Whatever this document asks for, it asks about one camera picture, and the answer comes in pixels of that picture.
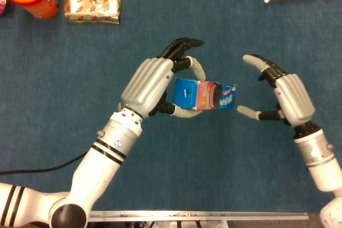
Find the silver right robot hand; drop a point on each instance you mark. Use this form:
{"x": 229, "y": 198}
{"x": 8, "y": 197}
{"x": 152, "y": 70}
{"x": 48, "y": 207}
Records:
{"x": 294, "y": 97}

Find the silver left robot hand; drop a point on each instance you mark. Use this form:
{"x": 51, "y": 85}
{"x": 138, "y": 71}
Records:
{"x": 147, "y": 83}

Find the blue cookie box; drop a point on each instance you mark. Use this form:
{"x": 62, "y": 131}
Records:
{"x": 205, "y": 95}

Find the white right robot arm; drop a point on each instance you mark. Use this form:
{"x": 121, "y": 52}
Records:
{"x": 320, "y": 164}

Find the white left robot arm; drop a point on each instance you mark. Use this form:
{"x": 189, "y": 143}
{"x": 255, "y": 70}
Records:
{"x": 93, "y": 174}

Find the gold foil snack package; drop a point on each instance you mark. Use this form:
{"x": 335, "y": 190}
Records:
{"x": 92, "y": 7}

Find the blue felt table cloth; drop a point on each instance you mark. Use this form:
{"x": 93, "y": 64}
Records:
{"x": 213, "y": 158}

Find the aluminium rail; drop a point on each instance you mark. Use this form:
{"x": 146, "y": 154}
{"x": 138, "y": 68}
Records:
{"x": 200, "y": 216}

